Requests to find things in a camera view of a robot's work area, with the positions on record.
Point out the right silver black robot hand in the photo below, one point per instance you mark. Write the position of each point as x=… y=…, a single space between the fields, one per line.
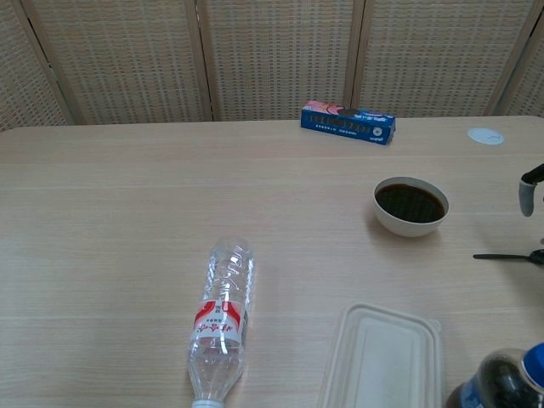
x=527 y=200

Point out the black plastic spoon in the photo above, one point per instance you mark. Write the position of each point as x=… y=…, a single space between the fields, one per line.
x=497 y=256

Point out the white bowl of dark liquid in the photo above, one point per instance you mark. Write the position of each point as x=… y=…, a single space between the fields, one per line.
x=408 y=227

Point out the blue cardboard box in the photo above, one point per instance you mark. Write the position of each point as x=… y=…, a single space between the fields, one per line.
x=344 y=125

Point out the white takeaway food container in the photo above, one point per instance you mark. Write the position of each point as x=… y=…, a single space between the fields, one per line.
x=382 y=365

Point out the white round table cap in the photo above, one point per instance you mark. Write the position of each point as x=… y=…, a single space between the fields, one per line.
x=484 y=136

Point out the woven bamboo screen panel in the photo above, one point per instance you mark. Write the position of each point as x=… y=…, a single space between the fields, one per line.
x=438 y=55
x=529 y=85
x=25 y=76
x=127 y=64
x=276 y=55

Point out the dark drink bottle blue cap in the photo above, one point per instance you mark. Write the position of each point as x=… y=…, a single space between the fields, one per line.
x=501 y=382

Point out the clear plastic water bottle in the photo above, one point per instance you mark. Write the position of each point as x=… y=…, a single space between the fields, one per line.
x=221 y=331

